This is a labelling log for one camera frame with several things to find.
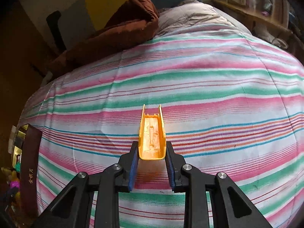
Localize wooden shelf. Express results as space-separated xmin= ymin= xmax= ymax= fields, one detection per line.
xmin=211 ymin=0 xmax=292 ymax=37

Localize black rolled mat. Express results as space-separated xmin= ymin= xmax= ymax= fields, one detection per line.
xmin=46 ymin=11 xmax=66 ymax=53

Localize grey yellow blue headboard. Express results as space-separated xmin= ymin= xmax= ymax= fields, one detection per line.
xmin=57 ymin=0 xmax=202 ymax=50

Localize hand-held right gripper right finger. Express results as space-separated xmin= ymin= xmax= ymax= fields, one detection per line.
xmin=165 ymin=141 xmax=273 ymax=228

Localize white quilt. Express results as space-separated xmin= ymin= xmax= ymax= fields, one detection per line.
xmin=155 ymin=0 xmax=252 ymax=38

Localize magenta toy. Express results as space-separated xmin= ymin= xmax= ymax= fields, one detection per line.
xmin=8 ymin=180 xmax=21 ymax=192

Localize wooden wardrobe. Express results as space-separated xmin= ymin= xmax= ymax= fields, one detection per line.
xmin=0 ymin=5 xmax=55 ymax=148

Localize white bag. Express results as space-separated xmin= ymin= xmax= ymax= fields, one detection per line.
xmin=271 ymin=37 xmax=289 ymax=50

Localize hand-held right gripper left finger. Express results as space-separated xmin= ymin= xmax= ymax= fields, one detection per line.
xmin=31 ymin=141 xmax=139 ymax=228

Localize orange toy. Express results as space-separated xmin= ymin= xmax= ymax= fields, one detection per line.
xmin=138 ymin=104 xmax=166 ymax=161

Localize brown quilt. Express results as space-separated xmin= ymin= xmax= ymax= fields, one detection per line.
xmin=47 ymin=0 xmax=159 ymax=76

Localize gold tin box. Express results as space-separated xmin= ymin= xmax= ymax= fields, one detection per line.
xmin=13 ymin=123 xmax=43 ymax=216

